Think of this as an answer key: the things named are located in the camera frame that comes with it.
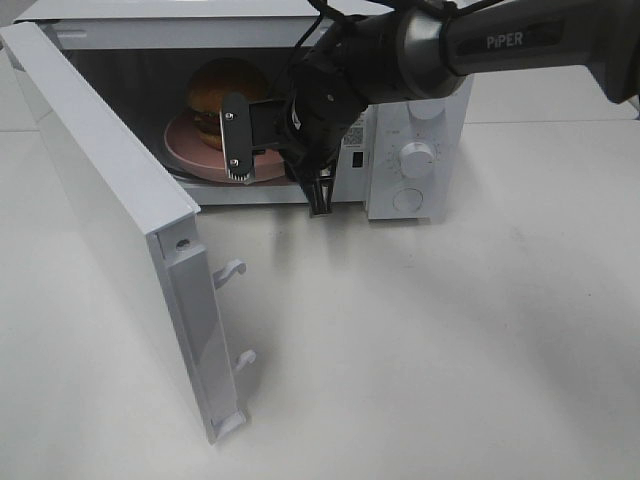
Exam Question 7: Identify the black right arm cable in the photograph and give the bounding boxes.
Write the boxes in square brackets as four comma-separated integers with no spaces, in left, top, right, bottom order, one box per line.
[272,0,501,101]

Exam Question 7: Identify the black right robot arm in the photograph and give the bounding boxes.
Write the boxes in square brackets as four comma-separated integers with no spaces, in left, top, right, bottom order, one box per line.
[283,1,639,215]

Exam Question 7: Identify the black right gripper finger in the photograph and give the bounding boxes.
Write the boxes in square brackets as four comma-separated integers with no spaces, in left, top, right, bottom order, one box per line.
[297,167,334,217]

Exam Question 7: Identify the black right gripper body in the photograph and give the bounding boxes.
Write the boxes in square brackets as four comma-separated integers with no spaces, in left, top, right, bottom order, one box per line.
[281,54,368,173]

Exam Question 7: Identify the lower white timer knob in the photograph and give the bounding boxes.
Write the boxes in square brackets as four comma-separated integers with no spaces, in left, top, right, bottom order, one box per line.
[398,142,435,179]

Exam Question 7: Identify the white microwave door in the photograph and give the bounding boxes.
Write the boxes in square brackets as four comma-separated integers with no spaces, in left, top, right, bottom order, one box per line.
[1,22,246,442]

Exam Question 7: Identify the round door release button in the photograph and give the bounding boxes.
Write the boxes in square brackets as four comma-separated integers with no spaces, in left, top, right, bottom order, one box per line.
[393,188,424,214]

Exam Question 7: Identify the pink round plate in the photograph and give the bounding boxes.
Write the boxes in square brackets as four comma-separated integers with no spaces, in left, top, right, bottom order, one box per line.
[164,110,291,186]

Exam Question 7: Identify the white microwave oven body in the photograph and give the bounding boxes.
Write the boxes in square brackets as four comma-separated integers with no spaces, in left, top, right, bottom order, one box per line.
[1,1,471,220]

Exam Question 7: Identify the upper white power knob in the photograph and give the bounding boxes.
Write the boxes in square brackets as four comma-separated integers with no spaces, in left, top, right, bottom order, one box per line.
[407,99,446,121]

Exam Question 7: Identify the burger with lettuce and cheese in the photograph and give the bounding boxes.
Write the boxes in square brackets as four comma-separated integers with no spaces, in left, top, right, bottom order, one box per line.
[186,58,269,151]

